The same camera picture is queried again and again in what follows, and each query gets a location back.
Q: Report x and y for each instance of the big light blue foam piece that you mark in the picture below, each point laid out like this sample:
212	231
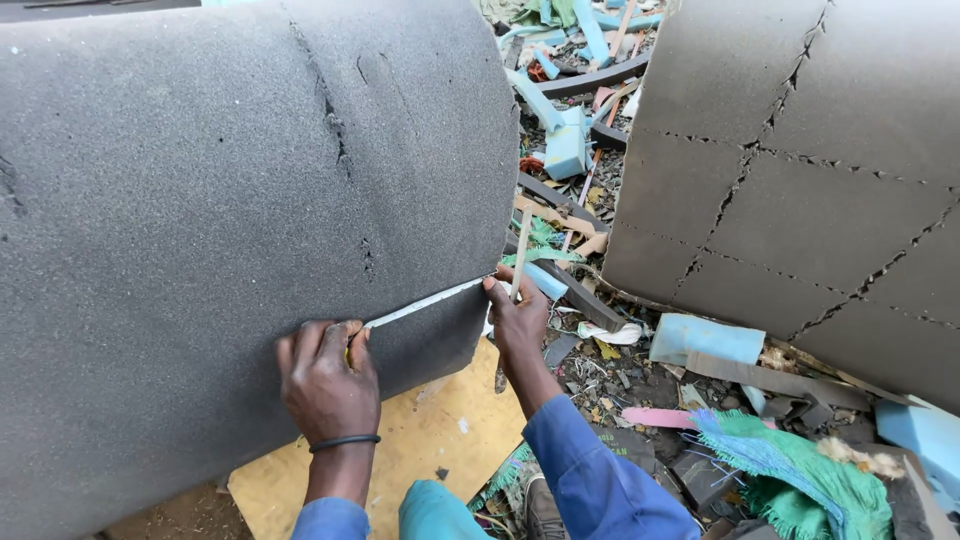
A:
926	442

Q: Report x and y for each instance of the long grey foam strip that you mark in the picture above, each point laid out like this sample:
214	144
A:
780	381

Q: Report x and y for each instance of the person's left hand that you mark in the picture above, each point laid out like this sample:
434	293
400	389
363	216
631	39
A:
326	390

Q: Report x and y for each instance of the black wristband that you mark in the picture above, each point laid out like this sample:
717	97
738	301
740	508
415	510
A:
343	442

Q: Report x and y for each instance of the cracked grey foam sheet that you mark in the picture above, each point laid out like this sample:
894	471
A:
810	225

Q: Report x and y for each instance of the dark cardboard piece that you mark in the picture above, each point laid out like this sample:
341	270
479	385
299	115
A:
626	446

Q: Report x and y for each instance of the pink foam strip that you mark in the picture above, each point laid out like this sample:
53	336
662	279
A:
656	417

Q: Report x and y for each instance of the thin wooden stick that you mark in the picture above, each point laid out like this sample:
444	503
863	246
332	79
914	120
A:
520	251

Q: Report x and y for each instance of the heap of foam scraps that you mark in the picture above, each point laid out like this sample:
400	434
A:
577	52

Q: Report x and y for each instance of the white cloth bundle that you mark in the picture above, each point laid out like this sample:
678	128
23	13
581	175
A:
611	333

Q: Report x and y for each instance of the green fringed cloth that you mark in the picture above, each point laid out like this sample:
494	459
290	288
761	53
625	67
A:
802	480

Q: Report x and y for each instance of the large grey foam sheet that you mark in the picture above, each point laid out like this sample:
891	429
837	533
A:
187	187

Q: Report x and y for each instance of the small light blue foam roll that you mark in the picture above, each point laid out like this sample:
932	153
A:
544	281

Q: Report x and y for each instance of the square light blue foam chunk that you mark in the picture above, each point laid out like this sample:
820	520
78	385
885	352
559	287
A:
566	146

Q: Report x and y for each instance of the light blue foam block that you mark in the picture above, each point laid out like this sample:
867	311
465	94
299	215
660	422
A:
705	339

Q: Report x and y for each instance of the person's grey shoe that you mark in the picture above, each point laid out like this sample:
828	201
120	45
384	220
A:
541	510

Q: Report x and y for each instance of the person's right hand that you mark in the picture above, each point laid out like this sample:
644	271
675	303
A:
517	322

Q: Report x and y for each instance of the dark grey foam strip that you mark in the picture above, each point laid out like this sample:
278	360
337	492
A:
581	296

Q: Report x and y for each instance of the person's teal trouser leg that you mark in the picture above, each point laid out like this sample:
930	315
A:
439	517

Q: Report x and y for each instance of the white measuring tape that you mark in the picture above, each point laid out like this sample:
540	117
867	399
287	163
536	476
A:
427	302

